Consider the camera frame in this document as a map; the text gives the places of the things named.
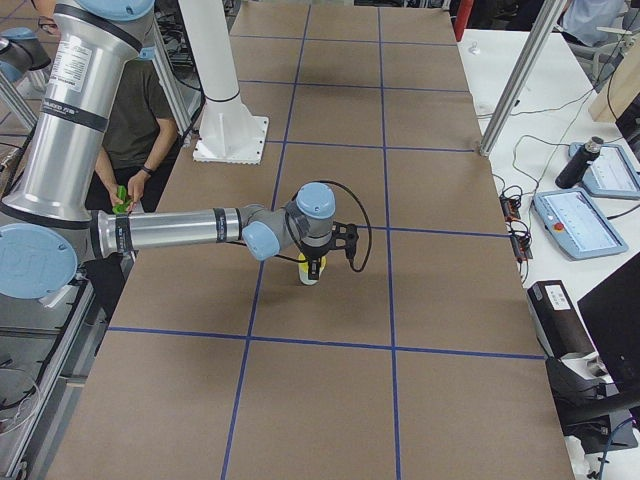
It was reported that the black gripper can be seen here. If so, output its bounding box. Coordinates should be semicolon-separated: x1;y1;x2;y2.
300;243;330;280

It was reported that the operator in green shirt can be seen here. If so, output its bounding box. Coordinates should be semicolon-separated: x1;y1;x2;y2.
85;60;180;213

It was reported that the black box device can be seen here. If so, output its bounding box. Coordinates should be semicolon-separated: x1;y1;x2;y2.
526;280;595;360

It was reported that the black water bottle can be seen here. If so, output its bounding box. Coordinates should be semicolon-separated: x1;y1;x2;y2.
555;136;604;189

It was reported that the teach pendant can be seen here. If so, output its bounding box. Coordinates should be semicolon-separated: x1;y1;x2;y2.
533;187;628;260
580;143;639;200

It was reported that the black monitor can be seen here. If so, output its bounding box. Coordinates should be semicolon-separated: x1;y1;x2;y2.
578;254;639;387

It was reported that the teach pendant far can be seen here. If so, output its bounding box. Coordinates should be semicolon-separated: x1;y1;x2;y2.
580;143;639;200

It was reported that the yellow cup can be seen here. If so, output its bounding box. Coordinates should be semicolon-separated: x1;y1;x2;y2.
297;253;327;286

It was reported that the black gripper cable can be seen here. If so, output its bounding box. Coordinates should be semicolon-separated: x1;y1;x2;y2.
309;179;374;274

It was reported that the teach pendant near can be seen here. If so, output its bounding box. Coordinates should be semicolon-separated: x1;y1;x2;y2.
533;187;628;260

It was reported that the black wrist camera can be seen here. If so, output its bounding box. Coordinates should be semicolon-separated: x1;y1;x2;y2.
331;222;359;262

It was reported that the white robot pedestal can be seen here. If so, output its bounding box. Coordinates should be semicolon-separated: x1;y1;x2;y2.
179;0;269;164

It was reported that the aluminium frame post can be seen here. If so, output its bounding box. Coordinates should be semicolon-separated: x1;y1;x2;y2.
479;0;567;157

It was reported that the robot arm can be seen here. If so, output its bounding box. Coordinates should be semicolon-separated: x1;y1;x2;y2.
1;1;338;299
1;27;52;83

